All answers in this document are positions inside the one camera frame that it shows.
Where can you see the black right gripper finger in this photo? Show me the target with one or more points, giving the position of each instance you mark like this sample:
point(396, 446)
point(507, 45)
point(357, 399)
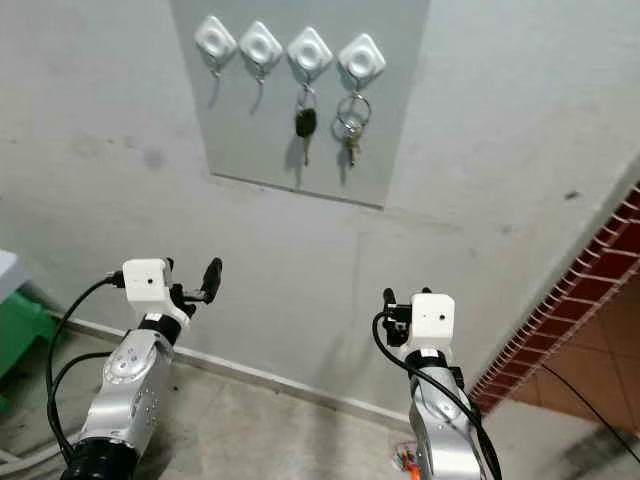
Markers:
point(389, 308)

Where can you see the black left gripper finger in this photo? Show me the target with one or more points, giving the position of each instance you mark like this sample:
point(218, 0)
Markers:
point(212, 279)

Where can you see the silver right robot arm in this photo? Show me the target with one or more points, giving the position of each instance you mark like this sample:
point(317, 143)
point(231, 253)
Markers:
point(440, 430)

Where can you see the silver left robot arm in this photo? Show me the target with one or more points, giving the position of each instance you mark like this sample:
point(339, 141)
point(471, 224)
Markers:
point(130, 385)

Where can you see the grey hook board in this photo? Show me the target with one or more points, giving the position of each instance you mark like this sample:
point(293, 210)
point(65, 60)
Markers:
point(260, 130)

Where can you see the orange colourful small item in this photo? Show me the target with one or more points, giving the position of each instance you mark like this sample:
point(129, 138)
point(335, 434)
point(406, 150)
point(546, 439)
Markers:
point(407, 460)

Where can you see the green plastic stool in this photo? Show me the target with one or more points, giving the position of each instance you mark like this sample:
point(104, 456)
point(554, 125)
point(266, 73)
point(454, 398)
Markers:
point(22, 330)

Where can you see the black car key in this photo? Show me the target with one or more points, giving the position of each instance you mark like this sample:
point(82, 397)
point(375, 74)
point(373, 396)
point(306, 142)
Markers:
point(305, 123)

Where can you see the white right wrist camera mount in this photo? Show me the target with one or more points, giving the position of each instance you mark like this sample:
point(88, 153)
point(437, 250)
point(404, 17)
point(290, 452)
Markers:
point(432, 318)

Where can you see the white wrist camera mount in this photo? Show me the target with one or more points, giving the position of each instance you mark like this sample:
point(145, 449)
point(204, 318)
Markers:
point(432, 318)
point(145, 282)

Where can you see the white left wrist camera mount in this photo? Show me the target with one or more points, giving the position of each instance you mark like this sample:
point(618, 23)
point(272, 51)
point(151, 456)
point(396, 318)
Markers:
point(145, 282)

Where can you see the white square wall hook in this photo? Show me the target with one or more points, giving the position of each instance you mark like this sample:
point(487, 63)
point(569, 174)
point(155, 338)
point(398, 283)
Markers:
point(215, 37)
point(260, 44)
point(361, 57)
point(309, 48)

